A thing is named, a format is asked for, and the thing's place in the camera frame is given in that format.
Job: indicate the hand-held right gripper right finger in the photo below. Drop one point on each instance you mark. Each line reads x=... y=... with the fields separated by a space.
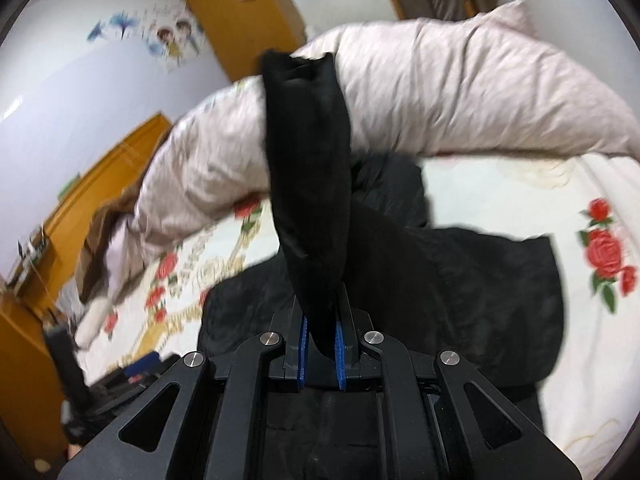
x=341 y=355

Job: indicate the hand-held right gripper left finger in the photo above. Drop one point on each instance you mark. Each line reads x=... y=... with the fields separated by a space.
x=301 y=355

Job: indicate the black quilted jacket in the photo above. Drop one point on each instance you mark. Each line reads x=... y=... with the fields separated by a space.
x=450 y=285

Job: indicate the orange wooden bedside cabinet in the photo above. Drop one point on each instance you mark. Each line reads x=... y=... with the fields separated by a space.
x=25 y=360

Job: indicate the pale pink cloth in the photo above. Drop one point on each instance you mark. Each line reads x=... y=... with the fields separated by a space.
x=122 y=260

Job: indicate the brown cloth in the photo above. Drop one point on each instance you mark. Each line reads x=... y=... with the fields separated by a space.
x=95 y=245

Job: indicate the orange wooden headboard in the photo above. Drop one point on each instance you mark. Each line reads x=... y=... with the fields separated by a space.
x=100 y=180

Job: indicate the white rose print bedsheet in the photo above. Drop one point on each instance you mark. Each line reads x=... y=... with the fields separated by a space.
x=500 y=200

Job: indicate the pink patterned quilt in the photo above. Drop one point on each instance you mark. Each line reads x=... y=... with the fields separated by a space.
x=450 y=85

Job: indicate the orange wooden wardrobe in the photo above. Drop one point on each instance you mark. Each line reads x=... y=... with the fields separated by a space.
x=235 y=35

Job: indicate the cartoon couple wall sticker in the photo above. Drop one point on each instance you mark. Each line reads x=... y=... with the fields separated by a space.
x=170 y=35

